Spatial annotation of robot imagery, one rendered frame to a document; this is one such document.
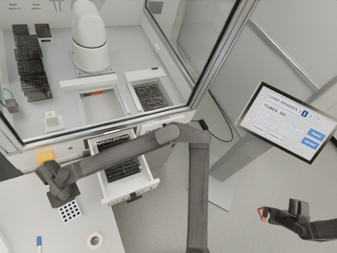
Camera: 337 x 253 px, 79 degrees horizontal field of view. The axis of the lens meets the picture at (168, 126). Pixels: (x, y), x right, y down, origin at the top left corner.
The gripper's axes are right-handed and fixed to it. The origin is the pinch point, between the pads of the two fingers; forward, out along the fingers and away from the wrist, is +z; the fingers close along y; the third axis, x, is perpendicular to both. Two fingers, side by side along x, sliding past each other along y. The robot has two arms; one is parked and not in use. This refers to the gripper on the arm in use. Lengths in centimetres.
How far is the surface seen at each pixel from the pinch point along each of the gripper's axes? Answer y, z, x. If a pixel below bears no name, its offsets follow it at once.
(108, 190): -17.3, 13.8, 2.4
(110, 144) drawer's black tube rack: -27.6, 8.3, -17.6
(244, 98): -195, 57, -24
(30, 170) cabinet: 11.2, 24.4, -28.9
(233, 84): -198, 58, -46
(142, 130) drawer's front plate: -48, 8, -18
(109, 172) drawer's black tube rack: -20.7, 7.7, -3.9
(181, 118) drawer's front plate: -73, 5, -14
